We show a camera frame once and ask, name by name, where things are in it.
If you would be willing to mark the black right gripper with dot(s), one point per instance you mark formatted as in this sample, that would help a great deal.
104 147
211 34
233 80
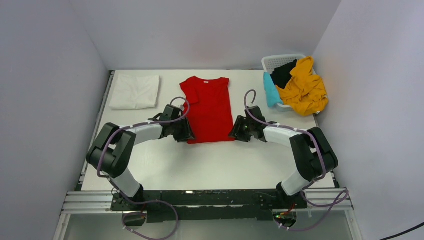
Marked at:
236 132

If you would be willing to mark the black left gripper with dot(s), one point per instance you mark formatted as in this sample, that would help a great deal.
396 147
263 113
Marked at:
187 134

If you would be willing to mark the red t-shirt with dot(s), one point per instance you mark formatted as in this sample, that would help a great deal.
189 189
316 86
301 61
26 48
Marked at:
210 114

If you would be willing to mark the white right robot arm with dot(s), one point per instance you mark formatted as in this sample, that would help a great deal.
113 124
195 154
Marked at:
313 155

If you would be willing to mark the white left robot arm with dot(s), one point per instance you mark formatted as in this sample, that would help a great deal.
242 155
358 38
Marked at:
111 150

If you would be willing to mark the teal t-shirt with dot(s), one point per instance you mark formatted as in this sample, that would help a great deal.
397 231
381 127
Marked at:
271 92

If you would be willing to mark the folded white t-shirt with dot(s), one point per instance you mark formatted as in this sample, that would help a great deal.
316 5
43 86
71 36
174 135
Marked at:
135 92

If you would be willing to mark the black t-shirt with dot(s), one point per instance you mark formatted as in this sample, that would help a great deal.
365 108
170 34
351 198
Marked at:
282 75

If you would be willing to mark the yellow t-shirt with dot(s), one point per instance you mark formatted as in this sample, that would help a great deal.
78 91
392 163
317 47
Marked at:
305 92

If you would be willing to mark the white plastic laundry basket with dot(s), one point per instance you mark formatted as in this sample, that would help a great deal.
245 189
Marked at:
270 63

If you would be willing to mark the aluminium frame rail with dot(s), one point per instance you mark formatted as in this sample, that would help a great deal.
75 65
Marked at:
107 202

